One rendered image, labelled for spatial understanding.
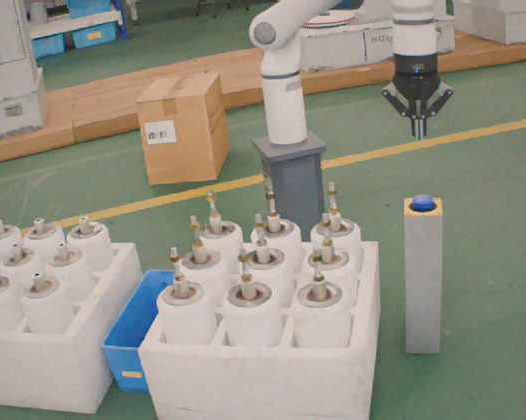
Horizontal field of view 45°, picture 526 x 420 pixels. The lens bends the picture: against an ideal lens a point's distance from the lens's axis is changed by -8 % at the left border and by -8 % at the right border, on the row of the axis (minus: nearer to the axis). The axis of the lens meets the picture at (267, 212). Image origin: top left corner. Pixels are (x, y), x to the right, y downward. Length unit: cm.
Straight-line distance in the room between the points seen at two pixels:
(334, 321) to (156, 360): 32
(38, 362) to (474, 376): 84
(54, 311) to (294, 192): 67
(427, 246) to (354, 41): 210
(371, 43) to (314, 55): 30
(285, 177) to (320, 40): 165
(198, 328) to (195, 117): 116
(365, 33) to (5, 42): 167
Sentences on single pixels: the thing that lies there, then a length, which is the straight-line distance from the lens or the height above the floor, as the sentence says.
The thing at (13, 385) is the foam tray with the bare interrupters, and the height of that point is 6.
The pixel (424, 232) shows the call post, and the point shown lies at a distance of 123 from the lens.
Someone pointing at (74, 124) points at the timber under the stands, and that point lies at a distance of 301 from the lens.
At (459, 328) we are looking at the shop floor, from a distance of 145.
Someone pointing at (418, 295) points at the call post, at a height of 14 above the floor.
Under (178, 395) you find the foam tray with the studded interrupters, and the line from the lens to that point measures 122.
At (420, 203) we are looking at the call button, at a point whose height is 33.
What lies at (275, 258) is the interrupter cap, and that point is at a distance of 123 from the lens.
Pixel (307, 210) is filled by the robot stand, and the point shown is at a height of 14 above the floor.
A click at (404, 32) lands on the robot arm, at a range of 111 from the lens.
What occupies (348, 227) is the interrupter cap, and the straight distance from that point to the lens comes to 131.
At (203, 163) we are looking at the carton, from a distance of 227.
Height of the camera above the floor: 85
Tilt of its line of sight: 25 degrees down
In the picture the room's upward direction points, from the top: 7 degrees counter-clockwise
